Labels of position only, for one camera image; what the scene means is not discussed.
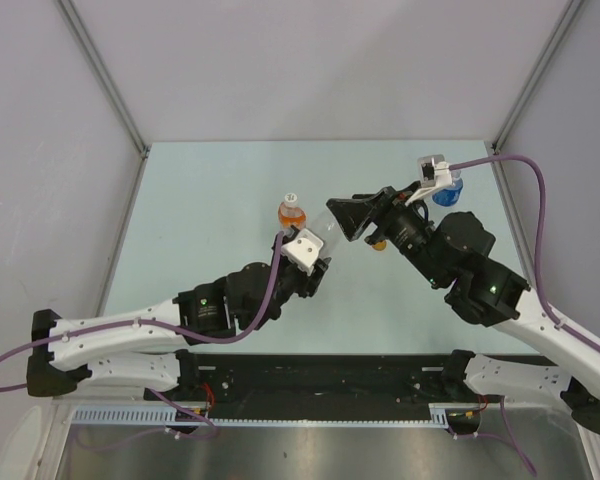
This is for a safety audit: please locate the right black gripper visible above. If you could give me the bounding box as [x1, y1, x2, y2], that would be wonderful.
[325, 181, 447, 288]

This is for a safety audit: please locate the clear water bottle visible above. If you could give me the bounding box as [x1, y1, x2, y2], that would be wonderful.
[308, 209, 344, 259]

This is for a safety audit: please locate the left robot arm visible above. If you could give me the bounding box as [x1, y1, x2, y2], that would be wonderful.
[26, 258, 329, 400]

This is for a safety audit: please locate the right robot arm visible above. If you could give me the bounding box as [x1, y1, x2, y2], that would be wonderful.
[326, 187, 600, 435]

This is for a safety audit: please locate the orange drink bottle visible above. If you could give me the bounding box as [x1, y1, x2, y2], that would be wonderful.
[278, 192, 307, 234]

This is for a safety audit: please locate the blue drink bottle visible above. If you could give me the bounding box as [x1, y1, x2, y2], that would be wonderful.
[432, 170, 464, 207]

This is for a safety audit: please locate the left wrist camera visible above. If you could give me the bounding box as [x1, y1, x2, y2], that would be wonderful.
[281, 228, 325, 276]

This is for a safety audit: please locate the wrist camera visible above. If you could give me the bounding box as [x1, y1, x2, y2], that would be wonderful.
[281, 228, 325, 276]
[405, 155, 454, 206]

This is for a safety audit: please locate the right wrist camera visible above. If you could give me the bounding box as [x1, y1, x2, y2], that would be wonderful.
[405, 155, 454, 206]

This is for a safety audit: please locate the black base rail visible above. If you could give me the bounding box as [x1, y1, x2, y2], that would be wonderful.
[144, 352, 551, 421]

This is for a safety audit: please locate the white cable duct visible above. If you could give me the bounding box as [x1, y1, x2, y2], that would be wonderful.
[69, 403, 486, 429]

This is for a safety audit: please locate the right aluminium frame post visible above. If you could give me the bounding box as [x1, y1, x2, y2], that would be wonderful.
[489, 0, 588, 153]

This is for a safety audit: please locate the aluminium frame post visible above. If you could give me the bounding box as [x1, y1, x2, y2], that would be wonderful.
[489, 0, 588, 153]
[53, 0, 149, 159]

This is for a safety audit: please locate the left aluminium frame post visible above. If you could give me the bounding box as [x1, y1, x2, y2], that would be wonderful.
[53, 0, 149, 159]

